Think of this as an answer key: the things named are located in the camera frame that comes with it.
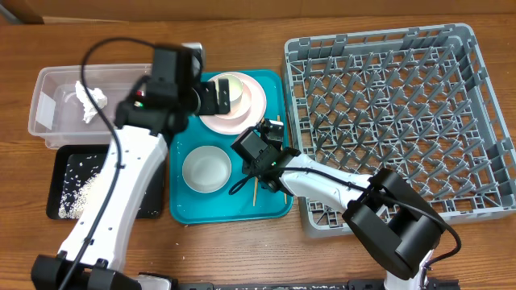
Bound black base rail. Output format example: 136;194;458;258
177;278;460;290

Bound pale green cup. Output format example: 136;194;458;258
217;73;243;119

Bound black tray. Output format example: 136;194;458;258
46;145;165;220

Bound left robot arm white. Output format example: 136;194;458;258
31;43;230;289

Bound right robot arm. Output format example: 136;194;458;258
229;127;446;289

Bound rice grains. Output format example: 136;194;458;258
58;154;104;219

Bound crumpled white tissue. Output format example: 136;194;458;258
74;81;109;125

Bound wooden chopstick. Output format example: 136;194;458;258
252;117;265;207
277;115;288;205

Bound large pink plate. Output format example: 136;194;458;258
200;72;267;135

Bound white label sticker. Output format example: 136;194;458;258
35;92;56;130

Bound white bowl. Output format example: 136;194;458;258
182;146;232;193

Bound grey dishwasher rack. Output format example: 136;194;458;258
282;23;515;223

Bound clear plastic bin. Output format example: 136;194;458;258
28;64;152;149

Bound teal serving tray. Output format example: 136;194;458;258
169;68;294;226

